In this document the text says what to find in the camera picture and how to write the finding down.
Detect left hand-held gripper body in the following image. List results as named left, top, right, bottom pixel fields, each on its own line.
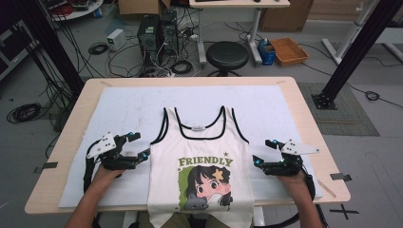
left=86, top=131, right=141, bottom=171

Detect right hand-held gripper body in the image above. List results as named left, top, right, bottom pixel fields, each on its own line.
left=261, top=138, right=320, bottom=178

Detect white printed tank top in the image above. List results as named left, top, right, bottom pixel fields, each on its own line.
left=146, top=104, right=256, bottom=228

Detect person's right hand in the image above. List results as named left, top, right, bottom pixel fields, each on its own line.
left=277, top=171, right=308, bottom=192

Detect person's left hand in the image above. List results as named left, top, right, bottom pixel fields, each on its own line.
left=90, top=163, right=126, bottom=188

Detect white felt mat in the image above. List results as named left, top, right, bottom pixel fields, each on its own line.
left=57, top=85, right=324, bottom=209

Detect thin wooden stick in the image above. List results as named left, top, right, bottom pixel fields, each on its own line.
left=317, top=179, right=337, bottom=200

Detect grey tape strip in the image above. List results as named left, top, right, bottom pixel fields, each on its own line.
left=329, top=172, right=353, bottom=182
left=32, top=161, right=59, bottom=175

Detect light wooden table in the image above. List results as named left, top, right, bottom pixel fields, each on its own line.
left=24, top=76, right=352, bottom=228

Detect black tape cross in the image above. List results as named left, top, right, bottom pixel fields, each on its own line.
left=329, top=203, right=360, bottom=220

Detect grey floor mat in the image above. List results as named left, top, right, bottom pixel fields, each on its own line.
left=297, top=82, right=381, bottom=138

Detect person's khaki trousers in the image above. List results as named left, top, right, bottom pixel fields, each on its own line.
left=136, top=211, right=255, bottom=228

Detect blue box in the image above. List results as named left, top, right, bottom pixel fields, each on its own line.
left=257, top=38, right=278, bottom=67

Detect orange tray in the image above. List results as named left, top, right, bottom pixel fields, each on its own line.
left=269, top=37, right=310, bottom=67

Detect black round stool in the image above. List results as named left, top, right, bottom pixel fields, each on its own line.
left=205, top=40, right=250, bottom=78

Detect white power supply box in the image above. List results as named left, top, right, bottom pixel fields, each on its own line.
left=106, top=28, right=127, bottom=51

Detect black computer tower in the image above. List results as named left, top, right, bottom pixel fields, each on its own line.
left=158, top=9, right=180, bottom=58
left=137, top=14, right=161, bottom=69

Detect open cardboard box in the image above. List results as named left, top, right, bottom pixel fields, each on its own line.
left=118, top=0, right=172, bottom=17

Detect large cardboard box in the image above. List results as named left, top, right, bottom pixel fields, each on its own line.
left=259, top=0, right=315, bottom=33

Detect white metal stand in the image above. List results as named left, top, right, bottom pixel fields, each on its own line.
left=321, top=0, right=403, bottom=66

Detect grey equipment rack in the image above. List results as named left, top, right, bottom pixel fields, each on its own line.
left=0, top=18, right=41, bottom=82

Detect round white table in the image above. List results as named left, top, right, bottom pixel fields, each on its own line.
left=41, top=0, right=105, bottom=23

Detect white desk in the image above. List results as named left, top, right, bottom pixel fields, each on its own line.
left=188, top=0, right=291, bottom=67

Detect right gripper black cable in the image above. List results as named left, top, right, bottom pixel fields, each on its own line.
left=253, top=169, right=317, bottom=228

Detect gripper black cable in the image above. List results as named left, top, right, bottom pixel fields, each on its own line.
left=83, top=139, right=104, bottom=194
left=253, top=169, right=317, bottom=228

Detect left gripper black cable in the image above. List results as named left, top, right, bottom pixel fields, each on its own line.
left=83, top=139, right=104, bottom=194

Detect coiled black cable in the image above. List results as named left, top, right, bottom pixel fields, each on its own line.
left=170, top=60, right=195, bottom=76
left=6, top=102, right=43, bottom=124
left=87, top=42, right=110, bottom=56

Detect black floor cable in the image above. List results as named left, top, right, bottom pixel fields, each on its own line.
left=300, top=42, right=403, bottom=110

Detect black metal post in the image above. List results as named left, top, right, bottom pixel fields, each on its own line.
left=12, top=0, right=86, bottom=96
left=311, top=0, right=403, bottom=111

